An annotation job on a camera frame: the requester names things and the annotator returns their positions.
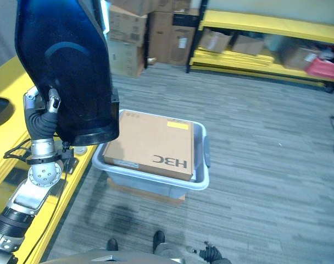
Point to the open cardboard box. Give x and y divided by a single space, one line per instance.
248 44
215 39

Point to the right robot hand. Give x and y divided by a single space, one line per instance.
212 254

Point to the yellow shelf with black posts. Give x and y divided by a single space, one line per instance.
266 24

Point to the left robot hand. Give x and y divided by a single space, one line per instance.
40 123

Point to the grey plastic box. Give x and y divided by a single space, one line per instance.
156 180

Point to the tall narrow cardboard box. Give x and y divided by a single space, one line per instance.
160 38

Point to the cardboard box with black band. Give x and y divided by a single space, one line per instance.
183 38

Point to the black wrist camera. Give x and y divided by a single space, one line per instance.
66 153

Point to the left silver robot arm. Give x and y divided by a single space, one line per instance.
32 192

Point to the robot silver torso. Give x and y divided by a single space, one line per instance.
112 257

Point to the yellow metal shelf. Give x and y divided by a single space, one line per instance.
7 79

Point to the robot left dark foot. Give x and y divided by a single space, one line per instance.
112 244

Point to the clear tape roll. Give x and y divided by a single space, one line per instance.
80 149

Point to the cardboard box with white label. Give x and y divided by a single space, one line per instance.
300 57

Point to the robot right dark foot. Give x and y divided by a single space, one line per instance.
158 239

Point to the small cardboard box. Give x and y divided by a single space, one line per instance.
172 5

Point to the robot silver right leg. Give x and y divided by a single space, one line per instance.
168 248

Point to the red bin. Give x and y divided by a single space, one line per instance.
326 68

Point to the large plain cardboard box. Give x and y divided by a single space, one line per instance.
125 59

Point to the robot dark foot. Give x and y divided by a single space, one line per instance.
158 239
112 244

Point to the wide cardboard box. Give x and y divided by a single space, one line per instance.
131 6

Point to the H3C cardboard box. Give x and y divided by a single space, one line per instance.
150 143

